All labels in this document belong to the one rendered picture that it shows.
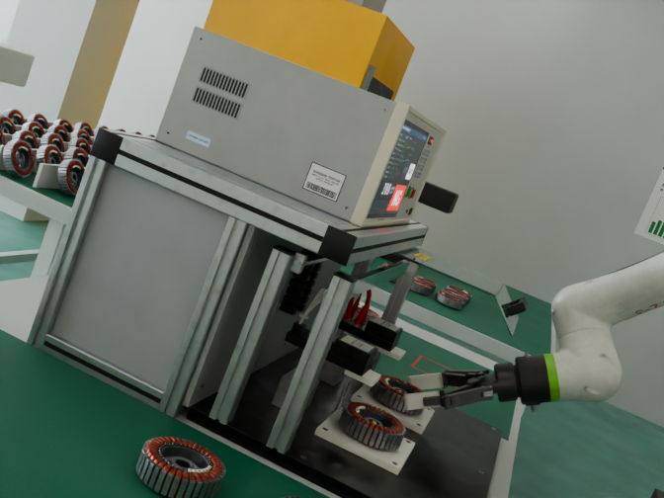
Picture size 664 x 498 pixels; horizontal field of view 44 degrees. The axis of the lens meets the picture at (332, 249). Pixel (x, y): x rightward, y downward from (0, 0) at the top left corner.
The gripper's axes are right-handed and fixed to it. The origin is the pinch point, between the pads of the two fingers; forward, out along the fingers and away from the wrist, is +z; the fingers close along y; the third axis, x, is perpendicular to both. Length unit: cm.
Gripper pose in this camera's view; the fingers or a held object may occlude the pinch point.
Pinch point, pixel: (412, 391)
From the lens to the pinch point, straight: 164.6
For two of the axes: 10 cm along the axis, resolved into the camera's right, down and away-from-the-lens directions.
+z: -9.8, 1.3, 1.6
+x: -1.5, -9.9, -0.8
